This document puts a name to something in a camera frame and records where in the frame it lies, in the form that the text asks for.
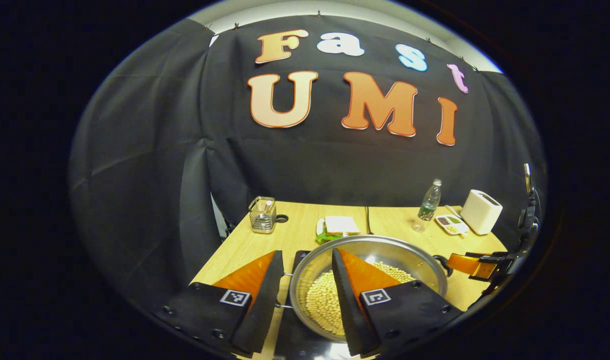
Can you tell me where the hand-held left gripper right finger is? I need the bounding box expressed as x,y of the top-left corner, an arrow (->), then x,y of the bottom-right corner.
331,247 -> 463,357

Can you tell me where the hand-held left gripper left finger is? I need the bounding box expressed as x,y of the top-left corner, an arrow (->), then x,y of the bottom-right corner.
155,250 -> 284,357

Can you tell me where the pile of yellow soybeans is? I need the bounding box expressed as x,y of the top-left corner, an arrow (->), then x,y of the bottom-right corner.
306,261 -> 416,337

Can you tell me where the black induction cooktop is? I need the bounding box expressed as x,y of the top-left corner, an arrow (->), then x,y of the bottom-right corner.
274,249 -> 380,360

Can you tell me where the steel pot with black handle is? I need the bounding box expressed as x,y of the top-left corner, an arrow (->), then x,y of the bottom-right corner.
275,235 -> 454,343

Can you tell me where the white divided dish of beans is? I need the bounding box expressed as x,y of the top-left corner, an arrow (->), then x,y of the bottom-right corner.
435,214 -> 469,236

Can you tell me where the white toaster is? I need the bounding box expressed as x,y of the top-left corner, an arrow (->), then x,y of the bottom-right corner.
460,189 -> 503,236

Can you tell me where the clear plastic water bottle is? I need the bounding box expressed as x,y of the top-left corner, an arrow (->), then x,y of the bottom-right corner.
413,179 -> 442,232

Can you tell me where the sandwich with lettuce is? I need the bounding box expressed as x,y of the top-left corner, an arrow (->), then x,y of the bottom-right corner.
317,216 -> 360,245

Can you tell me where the black backdrop cloth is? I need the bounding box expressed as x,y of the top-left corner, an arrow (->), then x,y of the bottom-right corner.
67,14 -> 548,301

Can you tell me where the wire mesh utensil holder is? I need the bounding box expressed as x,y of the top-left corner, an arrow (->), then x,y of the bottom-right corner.
248,196 -> 277,234

